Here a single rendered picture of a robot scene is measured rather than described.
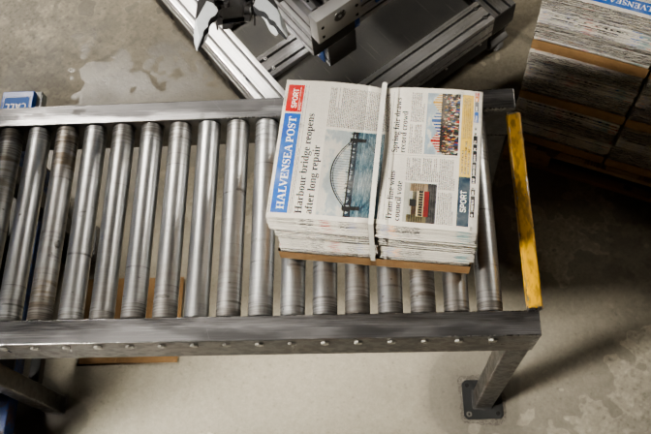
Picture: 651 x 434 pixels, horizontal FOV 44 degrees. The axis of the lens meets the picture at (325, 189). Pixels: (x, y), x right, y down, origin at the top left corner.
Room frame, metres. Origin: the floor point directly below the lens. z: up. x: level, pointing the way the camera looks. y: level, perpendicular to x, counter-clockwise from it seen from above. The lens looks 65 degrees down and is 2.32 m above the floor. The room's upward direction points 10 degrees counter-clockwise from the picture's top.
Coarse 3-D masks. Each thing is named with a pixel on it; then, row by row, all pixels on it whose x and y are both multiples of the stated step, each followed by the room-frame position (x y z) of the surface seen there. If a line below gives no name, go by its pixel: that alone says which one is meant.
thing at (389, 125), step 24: (384, 120) 0.73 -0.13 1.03; (384, 144) 0.68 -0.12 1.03; (360, 168) 0.64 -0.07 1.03; (384, 168) 0.63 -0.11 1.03; (360, 192) 0.59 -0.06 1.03; (384, 192) 0.58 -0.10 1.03; (360, 216) 0.55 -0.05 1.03; (384, 216) 0.54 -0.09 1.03; (360, 240) 0.54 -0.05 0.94; (384, 240) 0.53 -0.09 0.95
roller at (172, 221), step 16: (176, 128) 0.93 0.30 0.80; (192, 128) 0.94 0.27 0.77; (176, 144) 0.89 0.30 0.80; (176, 160) 0.85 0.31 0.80; (176, 176) 0.81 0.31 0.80; (176, 192) 0.77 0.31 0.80; (176, 208) 0.74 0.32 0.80; (176, 224) 0.70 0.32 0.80; (160, 240) 0.67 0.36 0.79; (176, 240) 0.67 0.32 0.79; (160, 256) 0.64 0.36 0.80; (176, 256) 0.63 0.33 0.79; (160, 272) 0.60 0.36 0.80; (176, 272) 0.60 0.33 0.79; (160, 288) 0.57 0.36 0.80; (176, 288) 0.57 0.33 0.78; (160, 304) 0.53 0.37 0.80; (176, 304) 0.53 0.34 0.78
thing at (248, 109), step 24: (504, 96) 0.86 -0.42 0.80; (0, 120) 1.03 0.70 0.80; (24, 120) 1.02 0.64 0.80; (48, 120) 1.01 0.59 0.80; (72, 120) 1.00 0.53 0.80; (96, 120) 0.99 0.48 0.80; (120, 120) 0.98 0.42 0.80; (144, 120) 0.96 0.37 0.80; (168, 120) 0.95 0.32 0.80; (192, 120) 0.94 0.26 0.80; (216, 120) 0.94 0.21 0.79; (504, 120) 0.83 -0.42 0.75; (24, 144) 1.01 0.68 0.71; (168, 144) 0.96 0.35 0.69; (192, 144) 0.95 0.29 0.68
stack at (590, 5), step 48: (576, 0) 1.06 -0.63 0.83; (624, 0) 1.03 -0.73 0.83; (576, 48) 1.05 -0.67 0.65; (624, 48) 0.99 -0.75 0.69; (576, 96) 1.02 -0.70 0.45; (624, 96) 0.96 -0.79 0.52; (528, 144) 1.06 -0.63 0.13; (576, 144) 1.00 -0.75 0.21; (624, 144) 0.94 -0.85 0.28; (624, 192) 0.90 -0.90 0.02
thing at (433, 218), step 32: (416, 96) 0.76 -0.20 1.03; (448, 96) 0.75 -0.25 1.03; (480, 96) 0.74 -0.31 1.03; (416, 128) 0.70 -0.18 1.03; (448, 128) 0.69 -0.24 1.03; (480, 128) 0.67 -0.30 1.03; (416, 160) 0.63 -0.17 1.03; (448, 160) 0.62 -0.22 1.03; (480, 160) 0.65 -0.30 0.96; (416, 192) 0.57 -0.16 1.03; (448, 192) 0.56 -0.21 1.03; (416, 224) 0.51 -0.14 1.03; (448, 224) 0.50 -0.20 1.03; (416, 256) 0.51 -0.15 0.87; (448, 256) 0.49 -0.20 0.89
